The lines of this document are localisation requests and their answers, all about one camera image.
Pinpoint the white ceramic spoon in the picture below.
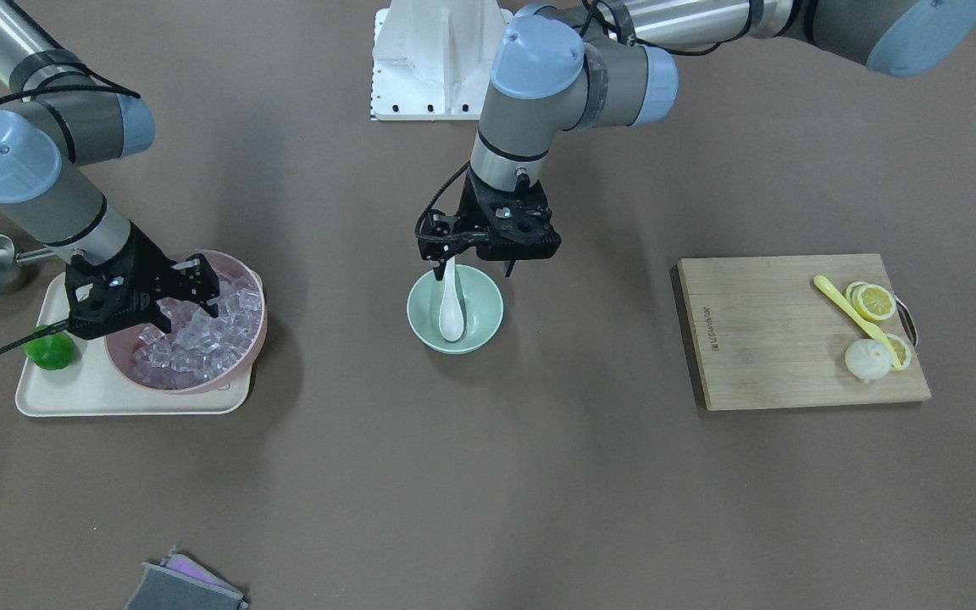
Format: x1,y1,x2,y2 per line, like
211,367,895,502
438,258,466,343

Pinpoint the wooden cutting board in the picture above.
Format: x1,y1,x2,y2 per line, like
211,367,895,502
677,253,932,412

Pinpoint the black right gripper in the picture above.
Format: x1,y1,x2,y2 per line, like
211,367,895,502
64,225,220,340

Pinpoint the mint green bowl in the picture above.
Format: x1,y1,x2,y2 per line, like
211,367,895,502
406,265,504,354

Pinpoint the steel cutting board handle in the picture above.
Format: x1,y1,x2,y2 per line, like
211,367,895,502
894,295,919,347

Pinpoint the lemon slice near bun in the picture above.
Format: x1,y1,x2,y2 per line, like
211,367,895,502
884,333,913,371

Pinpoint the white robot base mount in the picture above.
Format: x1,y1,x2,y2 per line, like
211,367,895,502
369,1,513,121

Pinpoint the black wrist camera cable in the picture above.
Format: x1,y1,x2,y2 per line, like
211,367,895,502
414,164,472,247

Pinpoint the lemon slice near handle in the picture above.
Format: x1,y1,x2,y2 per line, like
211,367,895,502
844,281,897,323

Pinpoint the pink bowl of ice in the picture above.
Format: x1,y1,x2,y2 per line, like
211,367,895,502
104,250,268,394

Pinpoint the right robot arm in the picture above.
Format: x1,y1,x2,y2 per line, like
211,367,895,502
0,1,458,339

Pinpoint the yellow plastic knife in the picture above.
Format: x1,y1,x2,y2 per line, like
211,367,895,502
811,274,906,371

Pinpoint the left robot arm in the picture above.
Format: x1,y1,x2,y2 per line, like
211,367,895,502
414,1,976,281

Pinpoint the green pepper toy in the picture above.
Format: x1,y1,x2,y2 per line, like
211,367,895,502
22,320,79,370

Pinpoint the cream plastic tray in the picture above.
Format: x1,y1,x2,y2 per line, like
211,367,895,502
15,271,253,418

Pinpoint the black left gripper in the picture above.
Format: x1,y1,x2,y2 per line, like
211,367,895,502
417,169,562,281

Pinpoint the grey folded cloth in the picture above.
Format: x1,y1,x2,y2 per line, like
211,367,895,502
124,552,249,609

